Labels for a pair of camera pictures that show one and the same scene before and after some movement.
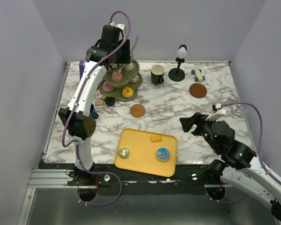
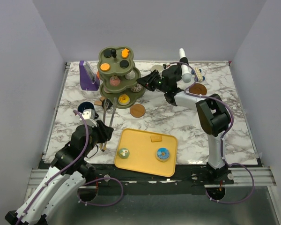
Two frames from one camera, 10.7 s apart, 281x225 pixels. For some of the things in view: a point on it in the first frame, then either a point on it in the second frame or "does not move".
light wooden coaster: (137, 110) does not move
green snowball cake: (124, 153) does not move
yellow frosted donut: (127, 92) to (124, 99)
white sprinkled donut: (134, 78) to (136, 88)
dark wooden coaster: (198, 90) does not move
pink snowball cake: (116, 76) to (114, 81)
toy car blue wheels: (197, 73) does not move
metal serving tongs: (136, 40) to (102, 148)
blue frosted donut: (162, 154) does not move
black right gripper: (187, 122) to (146, 81)
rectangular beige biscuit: (156, 138) does not move
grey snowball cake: (129, 67) to (130, 75)
